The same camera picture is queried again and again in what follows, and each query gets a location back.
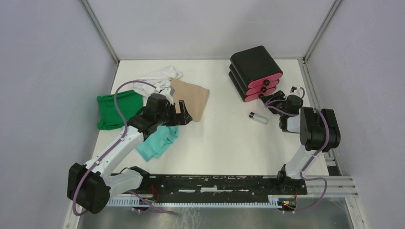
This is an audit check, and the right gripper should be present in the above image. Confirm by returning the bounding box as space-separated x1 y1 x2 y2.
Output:
260 90 287 117

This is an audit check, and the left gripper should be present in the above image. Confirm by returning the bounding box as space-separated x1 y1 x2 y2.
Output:
156 100 192 127

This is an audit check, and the clear bottle black cap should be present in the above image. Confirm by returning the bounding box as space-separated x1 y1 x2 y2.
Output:
249 112 268 125

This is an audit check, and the black pink drawer organizer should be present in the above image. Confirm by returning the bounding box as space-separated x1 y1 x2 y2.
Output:
228 45 283 102

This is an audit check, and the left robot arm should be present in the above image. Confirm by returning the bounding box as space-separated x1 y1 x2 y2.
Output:
67 94 192 216

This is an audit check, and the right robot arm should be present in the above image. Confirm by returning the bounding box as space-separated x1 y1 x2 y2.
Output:
259 87 341 195

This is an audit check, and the tan cloth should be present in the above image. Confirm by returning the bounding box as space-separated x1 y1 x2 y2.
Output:
171 79 210 122

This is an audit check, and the teal cloth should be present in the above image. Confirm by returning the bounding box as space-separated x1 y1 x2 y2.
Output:
136 125 179 162

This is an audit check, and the white cloth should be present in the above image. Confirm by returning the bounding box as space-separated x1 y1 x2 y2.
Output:
132 66 184 97

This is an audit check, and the green cloth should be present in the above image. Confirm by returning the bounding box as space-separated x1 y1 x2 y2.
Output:
96 90 145 131

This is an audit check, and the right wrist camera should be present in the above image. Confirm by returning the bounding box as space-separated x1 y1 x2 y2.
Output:
290 86 306 99

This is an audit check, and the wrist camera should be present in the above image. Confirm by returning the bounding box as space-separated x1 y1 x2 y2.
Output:
290 86 306 99
160 87 175 105

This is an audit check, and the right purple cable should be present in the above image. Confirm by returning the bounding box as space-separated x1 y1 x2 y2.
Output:
265 86 331 213

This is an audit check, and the purple cable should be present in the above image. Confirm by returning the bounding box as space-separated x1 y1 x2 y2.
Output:
72 80 157 217
265 86 331 213

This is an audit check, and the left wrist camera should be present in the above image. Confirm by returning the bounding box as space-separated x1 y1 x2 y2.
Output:
160 87 175 105

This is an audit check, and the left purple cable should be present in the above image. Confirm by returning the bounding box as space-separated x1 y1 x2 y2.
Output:
72 80 157 217

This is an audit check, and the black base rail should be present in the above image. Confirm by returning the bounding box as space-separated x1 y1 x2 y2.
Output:
133 174 308 203

